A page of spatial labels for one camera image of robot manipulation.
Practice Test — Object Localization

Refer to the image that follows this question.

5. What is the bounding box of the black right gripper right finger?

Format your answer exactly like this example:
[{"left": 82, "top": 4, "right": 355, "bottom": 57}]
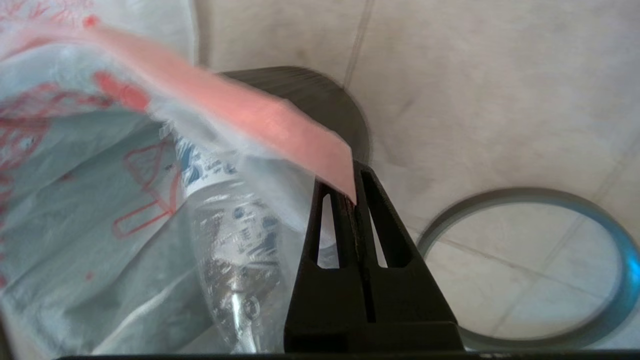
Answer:
[{"left": 352, "top": 160, "right": 463, "bottom": 351}]

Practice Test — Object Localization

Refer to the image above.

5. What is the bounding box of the black round trash bin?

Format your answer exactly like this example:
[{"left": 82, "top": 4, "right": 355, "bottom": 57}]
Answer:
[{"left": 215, "top": 66, "right": 372, "bottom": 168}]

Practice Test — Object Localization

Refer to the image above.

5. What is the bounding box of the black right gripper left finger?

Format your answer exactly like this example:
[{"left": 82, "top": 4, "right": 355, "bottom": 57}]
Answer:
[{"left": 285, "top": 177, "right": 372, "bottom": 353}]

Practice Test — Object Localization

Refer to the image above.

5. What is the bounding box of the bottle-filled white orange trash bag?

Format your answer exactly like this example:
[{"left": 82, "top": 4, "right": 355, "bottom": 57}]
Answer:
[{"left": 0, "top": 0, "right": 358, "bottom": 358}]

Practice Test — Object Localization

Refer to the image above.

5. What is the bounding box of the grey bin retaining ring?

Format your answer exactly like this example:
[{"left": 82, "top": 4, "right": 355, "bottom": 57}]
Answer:
[{"left": 416, "top": 187, "right": 640, "bottom": 351}]

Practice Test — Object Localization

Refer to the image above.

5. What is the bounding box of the blue-label clear plastic bottle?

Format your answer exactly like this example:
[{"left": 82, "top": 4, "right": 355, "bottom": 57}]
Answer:
[{"left": 170, "top": 130, "right": 311, "bottom": 356}]

